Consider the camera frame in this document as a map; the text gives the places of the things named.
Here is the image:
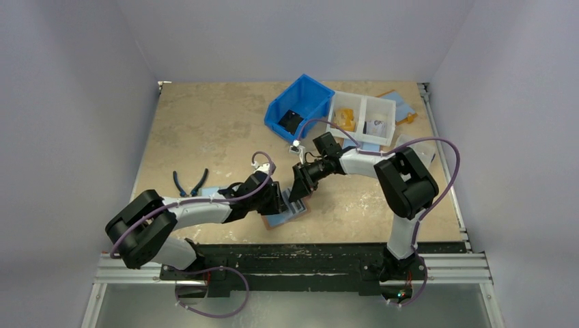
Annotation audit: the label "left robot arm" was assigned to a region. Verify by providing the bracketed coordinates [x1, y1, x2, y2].
[105, 171, 288, 279]

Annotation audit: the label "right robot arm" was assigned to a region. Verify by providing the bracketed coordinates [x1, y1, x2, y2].
[289, 133, 439, 278]

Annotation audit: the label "orange card holder in tray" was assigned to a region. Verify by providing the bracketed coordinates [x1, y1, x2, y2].
[333, 107, 356, 132]

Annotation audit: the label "black card in blue bin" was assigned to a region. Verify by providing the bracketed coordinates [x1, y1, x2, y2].
[278, 110, 304, 135]

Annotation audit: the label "card in white tray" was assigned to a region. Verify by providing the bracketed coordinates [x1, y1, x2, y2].
[363, 120, 387, 138]

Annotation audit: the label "white divided plastic tray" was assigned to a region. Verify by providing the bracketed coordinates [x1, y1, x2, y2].
[326, 91, 396, 147]

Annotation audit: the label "blue plastic bin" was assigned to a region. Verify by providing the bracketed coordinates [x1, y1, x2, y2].
[264, 74, 335, 143]

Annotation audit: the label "clear plastic screw box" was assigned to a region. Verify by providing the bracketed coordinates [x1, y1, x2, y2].
[395, 134, 436, 169]

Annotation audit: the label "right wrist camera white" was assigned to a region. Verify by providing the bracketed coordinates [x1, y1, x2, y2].
[288, 140, 306, 164]

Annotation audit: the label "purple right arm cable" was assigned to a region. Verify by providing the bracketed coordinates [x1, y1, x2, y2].
[296, 118, 462, 309]

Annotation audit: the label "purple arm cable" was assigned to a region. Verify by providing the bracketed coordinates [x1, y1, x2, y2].
[296, 118, 462, 309]
[109, 151, 277, 319]

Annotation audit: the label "blue handled pliers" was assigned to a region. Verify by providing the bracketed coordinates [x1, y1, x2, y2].
[173, 168, 210, 197]

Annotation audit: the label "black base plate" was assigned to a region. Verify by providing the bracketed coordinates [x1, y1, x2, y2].
[113, 243, 467, 297]

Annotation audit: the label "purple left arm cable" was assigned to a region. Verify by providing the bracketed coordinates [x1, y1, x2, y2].
[109, 151, 277, 319]

